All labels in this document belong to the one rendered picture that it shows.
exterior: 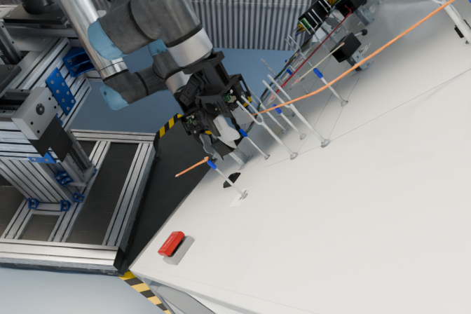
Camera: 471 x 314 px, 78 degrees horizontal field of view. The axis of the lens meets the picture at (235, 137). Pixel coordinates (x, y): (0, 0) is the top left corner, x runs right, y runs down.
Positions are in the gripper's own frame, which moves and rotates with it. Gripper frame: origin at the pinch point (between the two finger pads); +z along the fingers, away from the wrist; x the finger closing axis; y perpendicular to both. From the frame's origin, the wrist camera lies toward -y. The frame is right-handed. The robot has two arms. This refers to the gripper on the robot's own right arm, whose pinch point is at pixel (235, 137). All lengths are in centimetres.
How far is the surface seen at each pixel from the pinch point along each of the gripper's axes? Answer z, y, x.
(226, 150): 2.3, -2.9, -2.2
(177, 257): 6.1, 1.4, -26.7
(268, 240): -3.0, 23.7, -21.2
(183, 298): 32.9, -16.8, -30.0
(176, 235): 4.1, -0.3, -23.7
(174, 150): 62, -134, 45
